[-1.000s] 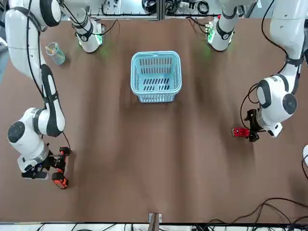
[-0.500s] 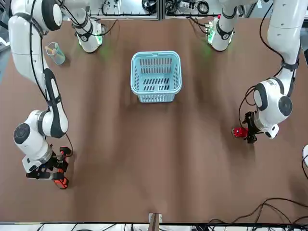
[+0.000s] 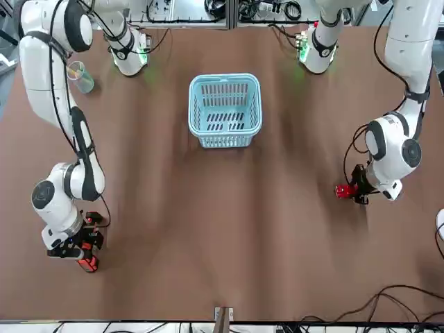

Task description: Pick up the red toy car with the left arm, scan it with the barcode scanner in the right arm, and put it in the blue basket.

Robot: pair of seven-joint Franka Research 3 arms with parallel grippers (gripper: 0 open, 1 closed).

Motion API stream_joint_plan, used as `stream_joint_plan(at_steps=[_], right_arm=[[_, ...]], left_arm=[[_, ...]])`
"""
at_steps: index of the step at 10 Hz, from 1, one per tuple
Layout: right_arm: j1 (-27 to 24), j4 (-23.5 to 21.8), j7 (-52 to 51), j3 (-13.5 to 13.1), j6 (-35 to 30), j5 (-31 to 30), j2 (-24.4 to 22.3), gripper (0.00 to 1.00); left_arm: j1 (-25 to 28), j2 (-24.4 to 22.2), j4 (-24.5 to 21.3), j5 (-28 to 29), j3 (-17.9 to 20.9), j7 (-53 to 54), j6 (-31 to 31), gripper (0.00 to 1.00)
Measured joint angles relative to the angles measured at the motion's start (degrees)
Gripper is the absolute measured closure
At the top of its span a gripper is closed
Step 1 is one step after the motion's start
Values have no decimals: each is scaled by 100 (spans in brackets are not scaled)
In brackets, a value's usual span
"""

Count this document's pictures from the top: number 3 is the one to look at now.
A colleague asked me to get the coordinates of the red toy car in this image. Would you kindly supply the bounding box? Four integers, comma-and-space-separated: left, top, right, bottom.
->
334, 183, 359, 200

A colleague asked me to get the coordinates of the aluminium frame post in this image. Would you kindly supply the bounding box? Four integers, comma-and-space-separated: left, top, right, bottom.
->
224, 0, 239, 30
213, 306, 234, 333

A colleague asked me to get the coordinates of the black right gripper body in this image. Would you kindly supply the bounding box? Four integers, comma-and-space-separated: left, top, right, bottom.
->
58, 223, 100, 251

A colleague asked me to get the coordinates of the black table cable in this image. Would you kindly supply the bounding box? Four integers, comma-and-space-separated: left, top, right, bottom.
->
300, 284, 444, 326

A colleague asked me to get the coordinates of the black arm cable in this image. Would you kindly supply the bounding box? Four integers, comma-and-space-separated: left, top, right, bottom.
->
342, 0, 433, 185
48, 0, 112, 230

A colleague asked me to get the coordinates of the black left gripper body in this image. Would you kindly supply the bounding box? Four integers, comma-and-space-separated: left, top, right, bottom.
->
358, 164, 379, 198

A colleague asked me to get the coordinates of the clear plastic cup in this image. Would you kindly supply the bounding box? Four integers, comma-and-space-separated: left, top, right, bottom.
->
67, 60, 95, 94

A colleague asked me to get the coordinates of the light blue plastic basket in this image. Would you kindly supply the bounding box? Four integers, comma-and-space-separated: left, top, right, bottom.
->
188, 72, 264, 150

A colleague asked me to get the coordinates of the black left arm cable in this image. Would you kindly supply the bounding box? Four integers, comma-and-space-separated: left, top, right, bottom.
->
342, 0, 433, 185

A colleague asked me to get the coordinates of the black coiled cable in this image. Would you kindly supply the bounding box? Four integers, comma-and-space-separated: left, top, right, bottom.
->
203, 0, 228, 17

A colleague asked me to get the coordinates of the black lamp cable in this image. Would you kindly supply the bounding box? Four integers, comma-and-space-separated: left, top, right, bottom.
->
432, 221, 444, 262

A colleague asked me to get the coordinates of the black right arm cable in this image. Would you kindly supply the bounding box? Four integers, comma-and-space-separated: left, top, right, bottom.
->
48, 0, 112, 230

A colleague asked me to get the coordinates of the orange black barcode scanner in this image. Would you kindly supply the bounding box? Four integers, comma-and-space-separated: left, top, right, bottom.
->
76, 210, 104, 274

